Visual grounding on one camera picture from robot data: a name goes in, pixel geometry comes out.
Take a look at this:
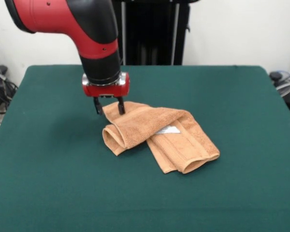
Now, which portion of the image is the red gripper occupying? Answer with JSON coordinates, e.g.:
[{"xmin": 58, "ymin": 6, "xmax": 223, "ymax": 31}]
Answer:
[{"xmin": 81, "ymin": 72, "xmax": 131, "ymax": 116}]

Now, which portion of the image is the tan terry towel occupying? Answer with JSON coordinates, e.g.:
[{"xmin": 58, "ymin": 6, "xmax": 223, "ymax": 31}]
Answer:
[{"xmin": 101, "ymin": 101, "xmax": 220, "ymax": 175}]

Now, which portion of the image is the dark green table cloth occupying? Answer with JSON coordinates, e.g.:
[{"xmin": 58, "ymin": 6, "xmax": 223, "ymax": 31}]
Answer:
[{"xmin": 0, "ymin": 64, "xmax": 290, "ymax": 232}]

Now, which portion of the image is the black equipment stand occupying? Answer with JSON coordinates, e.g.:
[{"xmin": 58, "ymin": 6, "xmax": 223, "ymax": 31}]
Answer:
[{"xmin": 111, "ymin": 0, "xmax": 191, "ymax": 66}]

